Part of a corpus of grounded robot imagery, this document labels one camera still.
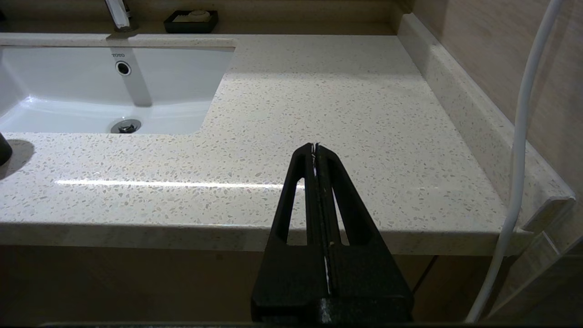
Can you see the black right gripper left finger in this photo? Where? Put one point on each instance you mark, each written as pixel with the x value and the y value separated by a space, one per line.
pixel 282 273

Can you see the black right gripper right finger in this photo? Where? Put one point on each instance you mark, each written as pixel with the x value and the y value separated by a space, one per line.
pixel 369 273

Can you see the wooden vanity cabinet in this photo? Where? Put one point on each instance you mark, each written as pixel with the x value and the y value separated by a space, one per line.
pixel 136 282

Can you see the chrome drain plug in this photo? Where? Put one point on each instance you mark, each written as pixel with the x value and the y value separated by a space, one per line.
pixel 126 126

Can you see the black soap dish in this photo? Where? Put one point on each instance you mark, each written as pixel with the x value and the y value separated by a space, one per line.
pixel 191 27

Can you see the beige soap bar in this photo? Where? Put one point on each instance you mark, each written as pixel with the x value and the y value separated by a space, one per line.
pixel 193 16

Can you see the white sink basin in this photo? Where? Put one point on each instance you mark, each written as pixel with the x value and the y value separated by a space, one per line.
pixel 68 82

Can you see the black cup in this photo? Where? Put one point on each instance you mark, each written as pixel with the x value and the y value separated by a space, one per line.
pixel 4 150

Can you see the chrome faucet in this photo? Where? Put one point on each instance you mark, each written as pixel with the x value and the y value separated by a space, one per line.
pixel 119 13

